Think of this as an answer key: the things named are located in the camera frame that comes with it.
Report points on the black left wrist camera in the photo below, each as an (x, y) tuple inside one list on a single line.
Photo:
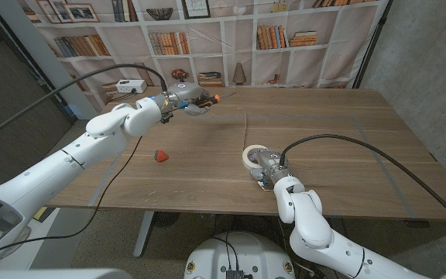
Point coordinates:
[(165, 117)]

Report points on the red strawberry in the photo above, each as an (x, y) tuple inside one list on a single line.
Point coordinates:
[(162, 156)]

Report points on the black orange screwdriver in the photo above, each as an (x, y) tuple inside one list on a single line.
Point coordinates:
[(212, 101)]

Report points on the cream masking tape roll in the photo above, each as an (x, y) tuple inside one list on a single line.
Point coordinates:
[(246, 153)]

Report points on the black backdrop stand pole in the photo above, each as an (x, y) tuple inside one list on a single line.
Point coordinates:
[(373, 42)]

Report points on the white table leg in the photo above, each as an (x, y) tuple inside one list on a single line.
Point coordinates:
[(143, 236)]

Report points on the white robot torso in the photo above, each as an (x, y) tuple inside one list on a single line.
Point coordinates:
[(242, 252)]

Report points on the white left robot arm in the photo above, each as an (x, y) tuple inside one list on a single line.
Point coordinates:
[(52, 170)]

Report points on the yellow black pad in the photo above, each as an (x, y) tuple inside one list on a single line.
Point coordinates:
[(44, 214)]

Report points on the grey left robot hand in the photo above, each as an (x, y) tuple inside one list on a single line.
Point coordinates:
[(186, 93)]

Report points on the white power strip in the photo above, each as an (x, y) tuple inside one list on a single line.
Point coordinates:
[(130, 86)]

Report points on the printed bookshelf backdrop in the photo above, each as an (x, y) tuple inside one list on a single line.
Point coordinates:
[(223, 50)]

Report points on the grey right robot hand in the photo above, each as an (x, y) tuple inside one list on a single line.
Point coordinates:
[(267, 164)]

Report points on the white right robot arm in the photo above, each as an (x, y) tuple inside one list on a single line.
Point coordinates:
[(308, 217)]

